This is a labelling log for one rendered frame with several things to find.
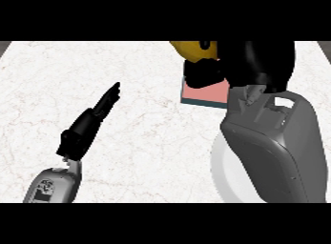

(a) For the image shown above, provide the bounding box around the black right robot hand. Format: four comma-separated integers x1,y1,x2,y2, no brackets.
181,40,297,94

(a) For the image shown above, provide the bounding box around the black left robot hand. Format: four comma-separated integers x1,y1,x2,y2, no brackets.
54,81,122,162

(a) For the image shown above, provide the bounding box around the pink cardboard box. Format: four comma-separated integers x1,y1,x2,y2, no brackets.
178,75,230,110

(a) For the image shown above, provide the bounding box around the white plate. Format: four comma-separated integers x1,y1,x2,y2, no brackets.
208,132,267,204

